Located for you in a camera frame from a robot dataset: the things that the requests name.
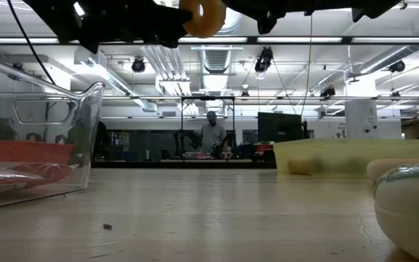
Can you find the black monitor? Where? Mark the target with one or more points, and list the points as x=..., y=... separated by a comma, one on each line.
x=278, y=127

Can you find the clear plastic bin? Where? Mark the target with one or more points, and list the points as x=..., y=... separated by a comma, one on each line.
x=93, y=109

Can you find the person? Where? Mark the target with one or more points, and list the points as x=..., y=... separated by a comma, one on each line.
x=213, y=136

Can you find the white ceiling air unit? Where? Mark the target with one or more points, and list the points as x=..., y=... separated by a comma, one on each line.
x=93, y=62

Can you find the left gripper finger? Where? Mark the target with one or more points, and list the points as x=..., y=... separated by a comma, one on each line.
x=173, y=25

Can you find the yellow translucent plastic bin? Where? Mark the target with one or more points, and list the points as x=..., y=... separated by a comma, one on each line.
x=377, y=153

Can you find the red snack packet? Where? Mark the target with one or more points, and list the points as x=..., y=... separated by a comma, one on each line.
x=13, y=178

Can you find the red background equipment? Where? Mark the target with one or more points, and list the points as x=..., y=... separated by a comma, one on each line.
x=266, y=146

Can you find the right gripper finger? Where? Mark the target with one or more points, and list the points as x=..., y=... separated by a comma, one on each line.
x=264, y=14

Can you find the green frosted toy donut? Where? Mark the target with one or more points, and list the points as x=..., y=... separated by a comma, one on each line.
x=409, y=211

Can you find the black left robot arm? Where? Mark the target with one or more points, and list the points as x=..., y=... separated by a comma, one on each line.
x=56, y=18

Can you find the small dark debris piece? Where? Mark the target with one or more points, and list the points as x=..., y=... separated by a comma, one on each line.
x=107, y=226

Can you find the white building column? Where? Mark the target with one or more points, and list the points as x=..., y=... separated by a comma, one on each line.
x=360, y=116

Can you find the red plastic basket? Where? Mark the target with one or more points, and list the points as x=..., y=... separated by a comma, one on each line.
x=24, y=151

